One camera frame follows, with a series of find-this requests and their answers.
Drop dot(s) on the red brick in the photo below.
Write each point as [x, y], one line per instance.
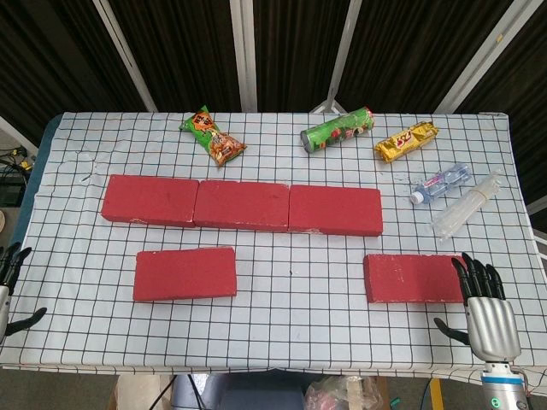
[241, 205]
[184, 275]
[149, 198]
[335, 209]
[410, 279]

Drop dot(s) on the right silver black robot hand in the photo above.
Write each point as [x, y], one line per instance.
[491, 324]

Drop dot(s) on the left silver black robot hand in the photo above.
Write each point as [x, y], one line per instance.
[5, 299]

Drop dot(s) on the clear water bottle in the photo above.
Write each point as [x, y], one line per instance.
[442, 181]

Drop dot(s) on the white black checkered tablecloth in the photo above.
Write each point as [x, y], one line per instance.
[273, 307]

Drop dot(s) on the white metal frame post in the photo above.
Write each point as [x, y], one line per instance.
[478, 55]
[126, 55]
[342, 55]
[244, 55]

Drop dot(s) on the crumpled clear plastic bag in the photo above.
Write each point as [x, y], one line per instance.
[342, 395]

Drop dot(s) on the yellow biscuit pack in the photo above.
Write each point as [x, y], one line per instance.
[406, 141]

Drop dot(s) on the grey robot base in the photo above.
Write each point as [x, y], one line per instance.
[239, 393]

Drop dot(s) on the green chips can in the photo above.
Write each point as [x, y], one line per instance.
[337, 130]

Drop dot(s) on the clear plastic bottle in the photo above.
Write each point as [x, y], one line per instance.
[466, 207]

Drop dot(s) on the green snack bag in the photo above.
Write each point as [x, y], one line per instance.
[213, 138]

